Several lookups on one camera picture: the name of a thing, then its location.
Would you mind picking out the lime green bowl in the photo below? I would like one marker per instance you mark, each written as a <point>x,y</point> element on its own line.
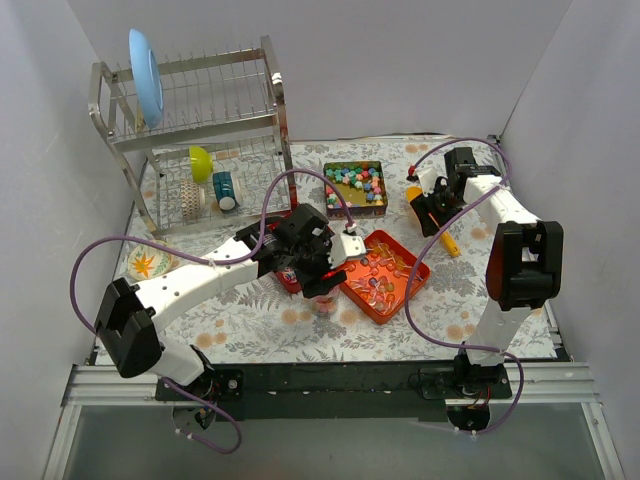
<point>201,164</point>

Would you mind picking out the dark tin star candies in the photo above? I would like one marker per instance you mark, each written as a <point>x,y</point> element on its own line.
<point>361,184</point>

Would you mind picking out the floral painted small plate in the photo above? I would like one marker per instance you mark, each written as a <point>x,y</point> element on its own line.
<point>146,263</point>

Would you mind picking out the clear glass jar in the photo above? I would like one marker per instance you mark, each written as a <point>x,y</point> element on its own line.
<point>325,305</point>

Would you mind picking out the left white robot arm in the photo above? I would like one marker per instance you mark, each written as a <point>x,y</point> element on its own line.
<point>133,317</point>

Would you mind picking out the orange tray clear lollipops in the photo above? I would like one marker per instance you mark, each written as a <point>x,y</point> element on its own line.
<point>377,282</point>

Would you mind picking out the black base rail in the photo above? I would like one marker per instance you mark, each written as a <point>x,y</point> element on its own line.
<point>348,389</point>

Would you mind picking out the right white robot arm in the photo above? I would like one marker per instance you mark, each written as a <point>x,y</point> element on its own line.
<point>524,266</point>

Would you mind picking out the red tray swirl lollipops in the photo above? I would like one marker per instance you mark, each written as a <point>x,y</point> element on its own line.
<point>287,278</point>

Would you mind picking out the yellow plastic scoop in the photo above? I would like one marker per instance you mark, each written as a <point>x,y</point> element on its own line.
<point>450,242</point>

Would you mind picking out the steel dish rack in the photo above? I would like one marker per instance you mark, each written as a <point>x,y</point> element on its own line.
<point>231,104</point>

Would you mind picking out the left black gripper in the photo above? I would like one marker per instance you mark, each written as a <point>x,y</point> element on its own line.
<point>323,282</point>

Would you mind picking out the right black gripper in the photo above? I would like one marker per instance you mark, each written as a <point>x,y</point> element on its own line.
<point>431,211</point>

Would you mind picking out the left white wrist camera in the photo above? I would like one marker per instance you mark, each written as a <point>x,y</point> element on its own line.
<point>345,247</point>

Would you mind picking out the floral table mat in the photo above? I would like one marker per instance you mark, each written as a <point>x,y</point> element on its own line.
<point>260,322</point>

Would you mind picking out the teal white cup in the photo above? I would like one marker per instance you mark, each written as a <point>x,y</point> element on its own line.
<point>227,191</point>

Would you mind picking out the blue plate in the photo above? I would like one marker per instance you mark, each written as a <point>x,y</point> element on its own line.
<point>147,78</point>

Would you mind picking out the patterned beige cup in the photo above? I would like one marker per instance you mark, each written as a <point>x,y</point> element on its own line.
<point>192,199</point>

